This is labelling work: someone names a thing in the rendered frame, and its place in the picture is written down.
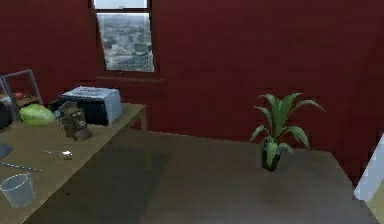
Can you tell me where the green potted house plant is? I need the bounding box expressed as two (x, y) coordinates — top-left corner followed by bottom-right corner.
(249, 92), (326, 173)

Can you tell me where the silver microwave oven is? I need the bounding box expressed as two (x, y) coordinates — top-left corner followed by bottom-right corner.
(49, 86), (123, 127)

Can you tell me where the dark stone statue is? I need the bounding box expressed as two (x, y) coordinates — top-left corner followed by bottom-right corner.
(58, 100), (92, 142)

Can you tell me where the silver spoon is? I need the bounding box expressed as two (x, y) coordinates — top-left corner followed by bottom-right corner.
(42, 149), (74, 160)

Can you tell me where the brown wooden table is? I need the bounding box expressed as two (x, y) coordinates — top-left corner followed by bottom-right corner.
(0, 102), (148, 224)

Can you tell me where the green lettuce head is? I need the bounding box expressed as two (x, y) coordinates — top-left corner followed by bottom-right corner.
(19, 103), (56, 127)

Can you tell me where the grey metal shelf rack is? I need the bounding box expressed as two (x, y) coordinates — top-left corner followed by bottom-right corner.
(0, 69), (44, 122)

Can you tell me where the silver butter knife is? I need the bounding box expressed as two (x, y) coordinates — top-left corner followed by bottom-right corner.
(0, 161), (44, 173)

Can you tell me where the black round pot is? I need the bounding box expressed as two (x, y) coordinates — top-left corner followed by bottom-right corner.
(0, 100), (14, 131)

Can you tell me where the clear glass cup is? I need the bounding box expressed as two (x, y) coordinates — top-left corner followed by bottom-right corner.
(0, 173), (37, 209)

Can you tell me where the dark blue flat plate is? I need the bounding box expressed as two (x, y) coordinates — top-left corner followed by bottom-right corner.
(0, 143), (15, 161)

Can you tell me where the window with dark red frame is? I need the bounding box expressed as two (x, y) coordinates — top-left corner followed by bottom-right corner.
(89, 0), (164, 83)

